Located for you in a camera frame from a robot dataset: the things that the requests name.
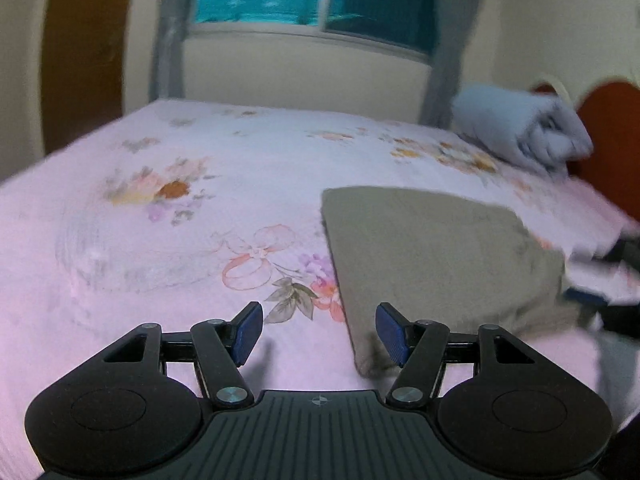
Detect right grey curtain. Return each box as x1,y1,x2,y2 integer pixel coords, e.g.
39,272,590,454
419,0,482,129

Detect rolled light blue quilt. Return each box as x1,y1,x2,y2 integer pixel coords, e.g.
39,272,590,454
451,84,593,179

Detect white framed window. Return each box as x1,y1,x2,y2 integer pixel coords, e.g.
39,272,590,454
188,0,437,61

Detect black cloth on bed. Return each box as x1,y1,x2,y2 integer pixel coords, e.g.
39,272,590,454
600,237,640,268

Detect grey-brown fleece pants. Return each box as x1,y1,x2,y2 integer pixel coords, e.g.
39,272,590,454
321,186,579,378

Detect grey curtain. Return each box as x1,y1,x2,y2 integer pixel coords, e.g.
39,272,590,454
419,0,482,129
149,0,193,101

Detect left grey curtain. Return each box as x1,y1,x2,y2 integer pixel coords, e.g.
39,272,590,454
149,0,193,101

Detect brown wooden door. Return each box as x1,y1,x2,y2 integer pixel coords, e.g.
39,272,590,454
40,0,130,154

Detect pink floral bed sheet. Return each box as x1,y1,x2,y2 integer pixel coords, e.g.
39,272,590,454
1,101,631,479

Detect red wooden headboard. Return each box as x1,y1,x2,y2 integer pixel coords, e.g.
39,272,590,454
529,77,640,224

